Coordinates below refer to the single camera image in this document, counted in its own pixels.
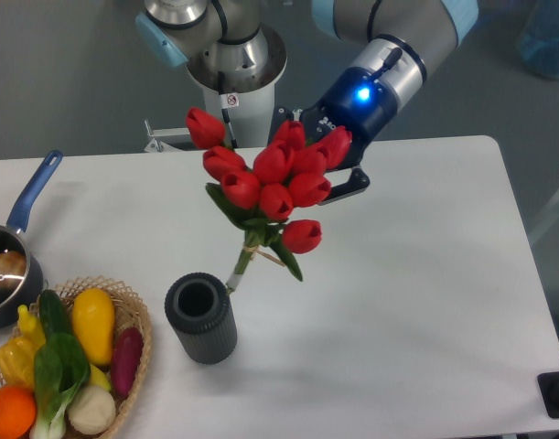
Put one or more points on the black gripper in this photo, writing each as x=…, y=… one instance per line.
x=358, y=101

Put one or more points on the red tulip bouquet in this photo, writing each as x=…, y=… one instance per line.
x=259, y=199

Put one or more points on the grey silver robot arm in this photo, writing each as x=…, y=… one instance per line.
x=236, y=60

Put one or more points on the dark grey ribbed vase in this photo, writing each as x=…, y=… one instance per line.
x=199, y=309

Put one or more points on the blue translucent container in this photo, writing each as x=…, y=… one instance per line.
x=538, y=43

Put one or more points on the yellow squash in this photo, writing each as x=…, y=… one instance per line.
x=93, y=318

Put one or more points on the purple eggplant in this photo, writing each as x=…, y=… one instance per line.
x=126, y=358

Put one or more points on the dark green cucumber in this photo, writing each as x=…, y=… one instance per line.
x=53, y=314

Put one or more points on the round brown bread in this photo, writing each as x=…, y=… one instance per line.
x=13, y=266

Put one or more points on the black device at table edge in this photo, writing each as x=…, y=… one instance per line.
x=549, y=387

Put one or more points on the green bok choy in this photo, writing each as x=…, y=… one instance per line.
x=60, y=369

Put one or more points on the beige garlic bulb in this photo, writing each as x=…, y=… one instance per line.
x=92, y=411

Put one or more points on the yellow bell pepper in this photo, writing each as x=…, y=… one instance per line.
x=17, y=358

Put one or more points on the orange fruit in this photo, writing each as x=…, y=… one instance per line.
x=17, y=411

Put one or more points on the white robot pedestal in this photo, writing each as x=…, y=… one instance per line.
x=250, y=115

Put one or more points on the blue handled saucepan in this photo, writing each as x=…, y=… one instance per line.
x=11, y=239

